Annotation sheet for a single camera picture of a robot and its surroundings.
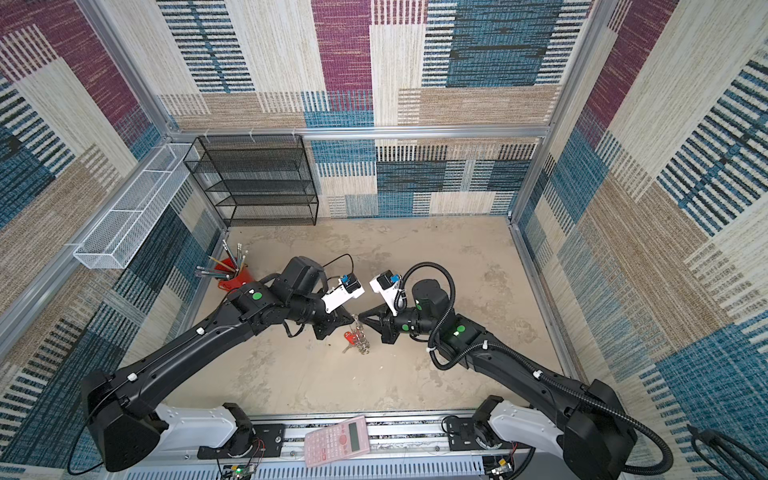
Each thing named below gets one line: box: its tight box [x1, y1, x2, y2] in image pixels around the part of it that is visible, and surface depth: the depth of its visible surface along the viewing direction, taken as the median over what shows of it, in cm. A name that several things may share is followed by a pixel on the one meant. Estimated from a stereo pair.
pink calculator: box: [304, 415, 371, 468], surface depth 73 cm
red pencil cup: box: [214, 257, 252, 292], surface depth 96 cm
